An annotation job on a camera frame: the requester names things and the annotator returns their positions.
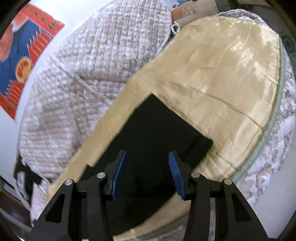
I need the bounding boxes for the beige embroidered pillow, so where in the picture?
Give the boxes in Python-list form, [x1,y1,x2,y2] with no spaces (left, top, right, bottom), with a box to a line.
[171,0,219,28]

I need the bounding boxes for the quilted beige white comforter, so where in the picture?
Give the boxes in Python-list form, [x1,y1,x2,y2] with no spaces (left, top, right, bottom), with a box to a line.
[18,1,295,221]

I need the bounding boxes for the red blue wall poster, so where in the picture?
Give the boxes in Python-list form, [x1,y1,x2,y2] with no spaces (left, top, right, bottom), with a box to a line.
[1,4,64,120]

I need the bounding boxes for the golden satin bed sheet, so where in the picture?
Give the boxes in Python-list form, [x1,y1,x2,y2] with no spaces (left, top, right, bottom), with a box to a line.
[47,16,283,199]

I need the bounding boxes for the black pants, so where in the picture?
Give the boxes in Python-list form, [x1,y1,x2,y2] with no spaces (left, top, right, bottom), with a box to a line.
[81,95,213,235]

